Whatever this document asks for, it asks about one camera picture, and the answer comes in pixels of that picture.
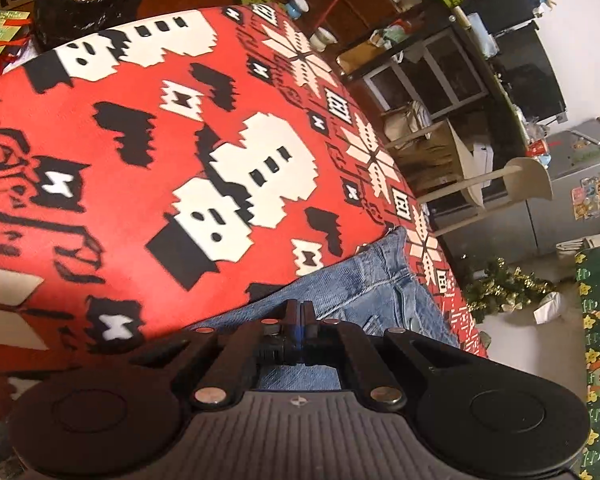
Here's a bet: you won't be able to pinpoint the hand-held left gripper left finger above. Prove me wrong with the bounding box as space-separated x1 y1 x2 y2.
129 300 302 409

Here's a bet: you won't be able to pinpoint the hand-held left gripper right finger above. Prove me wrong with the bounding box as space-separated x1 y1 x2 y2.
302 300 464 409

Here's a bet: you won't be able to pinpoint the blue jeans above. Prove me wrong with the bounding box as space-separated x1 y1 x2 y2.
195 226 462 392

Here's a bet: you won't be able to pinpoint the small Christmas tree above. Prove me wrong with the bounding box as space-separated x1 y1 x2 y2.
462 257 557 322

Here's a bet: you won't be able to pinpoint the white storage bag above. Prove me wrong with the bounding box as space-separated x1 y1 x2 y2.
382 101 434 144

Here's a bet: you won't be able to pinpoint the red printed blanket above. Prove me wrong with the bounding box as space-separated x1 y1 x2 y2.
0 2 491 433

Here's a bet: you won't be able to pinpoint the white hanging cloth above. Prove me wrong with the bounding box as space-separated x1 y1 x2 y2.
534 291 564 325

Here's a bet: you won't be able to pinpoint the beige chair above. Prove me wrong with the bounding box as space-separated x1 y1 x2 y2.
415 117 554 235

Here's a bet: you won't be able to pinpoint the brown paper bag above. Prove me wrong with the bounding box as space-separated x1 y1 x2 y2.
337 35 397 79

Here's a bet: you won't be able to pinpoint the beige tote bag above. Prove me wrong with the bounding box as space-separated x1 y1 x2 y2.
555 232 600 262

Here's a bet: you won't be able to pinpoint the white ceramic bowl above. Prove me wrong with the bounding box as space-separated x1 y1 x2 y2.
310 27 339 52

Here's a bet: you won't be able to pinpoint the grey refrigerator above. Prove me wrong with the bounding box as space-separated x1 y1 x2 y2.
525 117 600 257

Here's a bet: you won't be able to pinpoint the dark desk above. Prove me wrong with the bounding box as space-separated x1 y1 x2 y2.
350 7 531 161

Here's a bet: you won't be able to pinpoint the colourful fridge stickers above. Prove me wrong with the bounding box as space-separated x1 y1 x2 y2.
572 167 600 221

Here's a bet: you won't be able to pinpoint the black monitor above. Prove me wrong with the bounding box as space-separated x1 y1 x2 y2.
492 27 568 123

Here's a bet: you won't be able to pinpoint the black computer tower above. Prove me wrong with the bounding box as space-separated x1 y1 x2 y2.
460 0 540 36

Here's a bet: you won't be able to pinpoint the black bag of oranges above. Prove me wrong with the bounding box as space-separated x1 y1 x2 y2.
32 0 147 54

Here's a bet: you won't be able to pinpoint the colourful booklet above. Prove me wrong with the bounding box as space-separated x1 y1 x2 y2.
0 10 34 59

